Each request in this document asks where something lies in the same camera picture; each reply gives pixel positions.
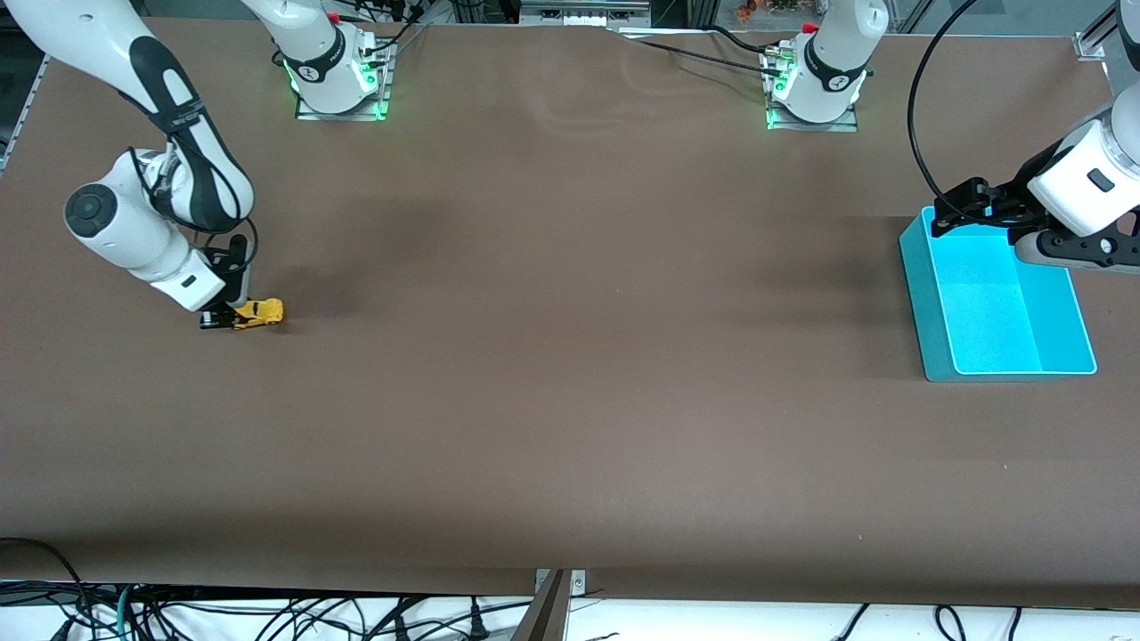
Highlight yellow beetle toy car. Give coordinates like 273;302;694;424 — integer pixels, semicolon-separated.
232;298;285;331

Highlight cyan plastic bin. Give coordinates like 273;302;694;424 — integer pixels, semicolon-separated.
899;206;1098;383

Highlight dark support beam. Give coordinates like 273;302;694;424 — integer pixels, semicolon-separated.
512;570;571;641

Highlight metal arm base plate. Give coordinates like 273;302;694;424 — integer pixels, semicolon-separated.
294;40;393;122
768;49;860;133

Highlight black table cable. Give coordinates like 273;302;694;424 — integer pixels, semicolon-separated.
704;25;785;56
615;34;785;79

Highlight black base cable bundle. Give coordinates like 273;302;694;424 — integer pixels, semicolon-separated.
352;0;424;54

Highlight aluminium frame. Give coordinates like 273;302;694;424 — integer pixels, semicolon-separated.
519;0;653;28

